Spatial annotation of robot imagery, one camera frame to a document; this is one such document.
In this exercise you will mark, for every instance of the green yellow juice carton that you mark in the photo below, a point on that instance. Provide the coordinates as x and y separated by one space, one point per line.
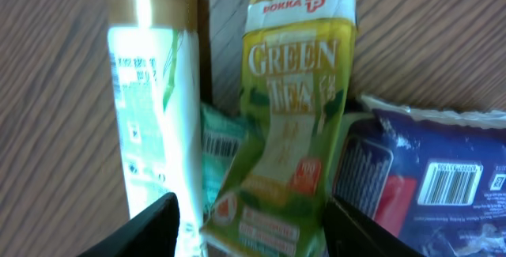
296 65

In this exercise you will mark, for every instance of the white Pantene tube gold cap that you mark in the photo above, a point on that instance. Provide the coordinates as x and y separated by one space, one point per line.
154 58

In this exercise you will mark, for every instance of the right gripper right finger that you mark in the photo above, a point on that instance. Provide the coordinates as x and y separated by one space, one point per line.
350 233

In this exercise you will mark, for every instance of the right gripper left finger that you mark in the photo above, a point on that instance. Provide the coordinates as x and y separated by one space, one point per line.
153 232

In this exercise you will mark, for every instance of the mint green wipes pack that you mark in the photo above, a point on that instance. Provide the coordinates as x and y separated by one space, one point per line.
221 139

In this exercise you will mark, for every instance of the purple snack package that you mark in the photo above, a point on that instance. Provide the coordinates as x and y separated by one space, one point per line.
434 179

